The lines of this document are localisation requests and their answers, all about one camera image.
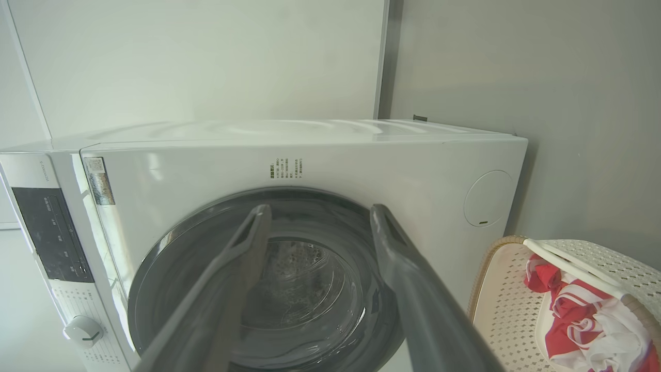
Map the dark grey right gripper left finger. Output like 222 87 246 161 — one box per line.
133 204 273 372

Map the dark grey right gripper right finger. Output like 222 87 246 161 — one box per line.
370 204 507 372

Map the white perforated laundry basket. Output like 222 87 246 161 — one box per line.
467 236 661 372

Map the dark round washing machine door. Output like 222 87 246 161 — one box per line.
128 187 406 372

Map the round white filter cover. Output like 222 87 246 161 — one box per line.
464 170 514 228

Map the white front-load washing machine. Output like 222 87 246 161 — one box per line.
0 119 528 372

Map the white washing machine control knob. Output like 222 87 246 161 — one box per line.
64 316 104 348

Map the silver sticker on washing machine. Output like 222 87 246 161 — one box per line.
84 157 116 206

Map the red and white clothing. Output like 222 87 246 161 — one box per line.
524 253 661 372

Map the black washing machine display panel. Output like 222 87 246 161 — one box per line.
11 187 95 283

